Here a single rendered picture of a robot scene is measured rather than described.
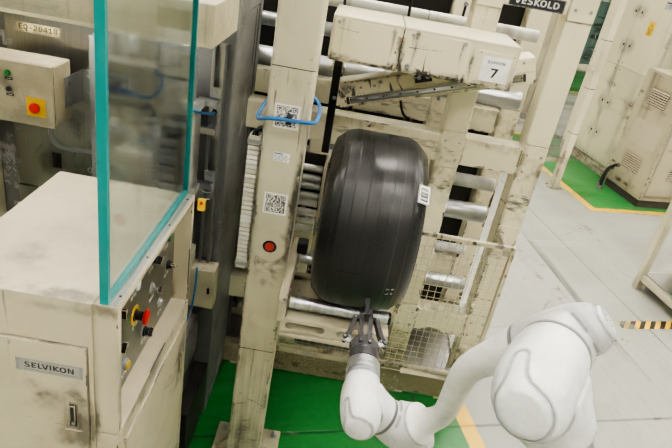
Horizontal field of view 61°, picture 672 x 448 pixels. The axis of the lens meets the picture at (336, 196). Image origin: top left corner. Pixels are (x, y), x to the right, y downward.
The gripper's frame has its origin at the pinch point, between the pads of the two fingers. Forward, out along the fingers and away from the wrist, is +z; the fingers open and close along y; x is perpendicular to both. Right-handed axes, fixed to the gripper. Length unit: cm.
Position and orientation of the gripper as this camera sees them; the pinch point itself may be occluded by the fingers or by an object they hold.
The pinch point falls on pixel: (366, 309)
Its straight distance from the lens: 174.4
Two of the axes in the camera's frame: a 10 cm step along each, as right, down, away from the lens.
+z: 0.9, -5.4, 8.4
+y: -9.9, -1.7, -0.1
